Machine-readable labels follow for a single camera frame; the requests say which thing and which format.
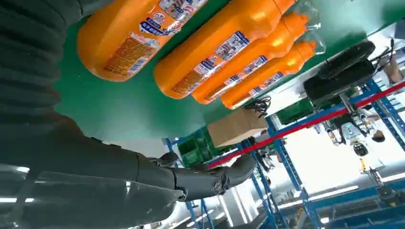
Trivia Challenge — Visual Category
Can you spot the black coiled cable bundle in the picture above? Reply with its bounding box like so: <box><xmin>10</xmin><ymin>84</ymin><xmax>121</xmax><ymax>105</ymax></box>
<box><xmin>244</xmin><ymin>96</ymin><xmax>272</xmax><ymax>118</ymax></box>

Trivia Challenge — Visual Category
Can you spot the red bar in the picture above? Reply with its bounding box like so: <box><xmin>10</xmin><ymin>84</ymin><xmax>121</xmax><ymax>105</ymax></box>
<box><xmin>209</xmin><ymin>81</ymin><xmax>405</xmax><ymax>169</ymax></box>

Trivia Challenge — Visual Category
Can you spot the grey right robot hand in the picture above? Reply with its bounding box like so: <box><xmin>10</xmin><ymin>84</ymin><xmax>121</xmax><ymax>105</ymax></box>
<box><xmin>0</xmin><ymin>111</ymin><xmax>257</xmax><ymax>229</ymax></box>

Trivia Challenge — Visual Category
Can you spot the cardboard box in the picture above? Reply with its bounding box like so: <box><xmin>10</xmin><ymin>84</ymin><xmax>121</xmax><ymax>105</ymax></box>
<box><xmin>207</xmin><ymin>108</ymin><xmax>269</xmax><ymax>148</ymax></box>

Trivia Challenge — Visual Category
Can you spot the blue metal shelf rack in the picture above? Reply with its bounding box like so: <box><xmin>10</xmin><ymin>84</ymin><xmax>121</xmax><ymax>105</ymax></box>
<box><xmin>164</xmin><ymin>79</ymin><xmax>405</xmax><ymax>229</ymax></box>

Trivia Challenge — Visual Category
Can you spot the green table mat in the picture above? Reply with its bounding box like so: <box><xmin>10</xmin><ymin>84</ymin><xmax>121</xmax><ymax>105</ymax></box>
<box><xmin>53</xmin><ymin>0</ymin><xmax>405</xmax><ymax>143</ymax></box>

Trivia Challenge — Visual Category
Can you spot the green plastic crate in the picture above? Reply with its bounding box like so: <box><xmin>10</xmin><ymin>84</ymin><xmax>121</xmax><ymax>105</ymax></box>
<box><xmin>177</xmin><ymin>128</ymin><xmax>219</xmax><ymax>168</ymax></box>
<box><xmin>277</xmin><ymin>98</ymin><xmax>315</xmax><ymax>125</ymax></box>

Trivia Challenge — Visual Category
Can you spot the black carrying case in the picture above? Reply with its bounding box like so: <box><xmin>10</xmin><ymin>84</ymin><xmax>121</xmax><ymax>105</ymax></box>
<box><xmin>303</xmin><ymin>59</ymin><xmax>375</xmax><ymax>102</ymax></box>

